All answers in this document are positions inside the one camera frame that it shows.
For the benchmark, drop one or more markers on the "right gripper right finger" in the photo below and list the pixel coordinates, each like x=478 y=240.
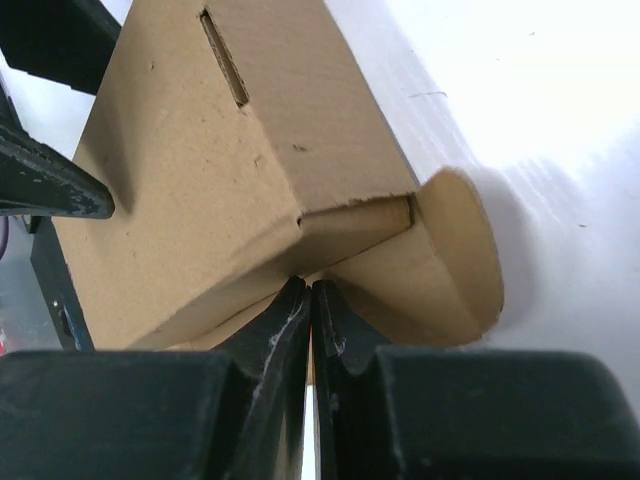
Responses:
x=385 y=411

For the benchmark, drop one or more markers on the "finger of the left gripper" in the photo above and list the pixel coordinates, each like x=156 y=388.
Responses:
x=68 y=42
x=37 y=180

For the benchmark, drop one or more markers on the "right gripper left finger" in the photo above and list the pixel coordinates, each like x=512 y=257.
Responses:
x=233 y=412

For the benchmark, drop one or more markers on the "brown cardboard box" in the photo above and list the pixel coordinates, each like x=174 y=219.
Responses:
x=242 y=146

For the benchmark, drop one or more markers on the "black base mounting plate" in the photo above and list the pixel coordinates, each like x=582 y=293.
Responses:
x=54 y=280

